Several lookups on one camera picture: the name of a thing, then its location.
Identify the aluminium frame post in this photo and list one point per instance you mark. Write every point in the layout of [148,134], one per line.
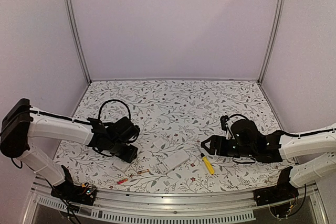
[76,40]
[271,40]

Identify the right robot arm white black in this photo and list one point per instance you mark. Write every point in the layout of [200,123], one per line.
[243,139]

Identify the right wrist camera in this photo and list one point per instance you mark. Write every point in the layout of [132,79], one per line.
[224,125]

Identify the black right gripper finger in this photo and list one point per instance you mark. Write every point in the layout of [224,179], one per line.
[209,148]
[210,142]

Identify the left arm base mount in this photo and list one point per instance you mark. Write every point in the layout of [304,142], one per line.
[68,191]

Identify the floral patterned table mat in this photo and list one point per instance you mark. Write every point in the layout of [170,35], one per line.
[183,113]

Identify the white battery cover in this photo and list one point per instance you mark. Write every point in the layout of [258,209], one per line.
[158,143]

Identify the front aluminium rail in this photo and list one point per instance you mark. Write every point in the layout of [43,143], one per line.
[113,206]

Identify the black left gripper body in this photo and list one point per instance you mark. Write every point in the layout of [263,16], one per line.
[124,156]

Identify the gold black battery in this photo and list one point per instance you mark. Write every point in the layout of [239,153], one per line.
[143,171]

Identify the white remote with green logo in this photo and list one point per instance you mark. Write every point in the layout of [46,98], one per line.
[120,165]

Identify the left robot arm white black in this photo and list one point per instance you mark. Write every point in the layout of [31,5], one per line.
[24,122]

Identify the right aluminium frame post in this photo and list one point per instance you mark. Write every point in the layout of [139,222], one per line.
[271,40]

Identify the yellow handled screwdriver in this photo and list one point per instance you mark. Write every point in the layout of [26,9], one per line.
[207,164]

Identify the red gold battery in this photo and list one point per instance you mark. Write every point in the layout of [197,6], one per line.
[122,181]

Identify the white remote control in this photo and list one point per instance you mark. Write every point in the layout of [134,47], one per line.
[173,161]

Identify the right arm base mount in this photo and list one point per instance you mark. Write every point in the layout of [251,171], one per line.
[274,194]

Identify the left aluminium frame post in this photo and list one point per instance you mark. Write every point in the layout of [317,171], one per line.
[76,40]

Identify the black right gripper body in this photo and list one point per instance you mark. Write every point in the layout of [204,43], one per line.
[239,151]

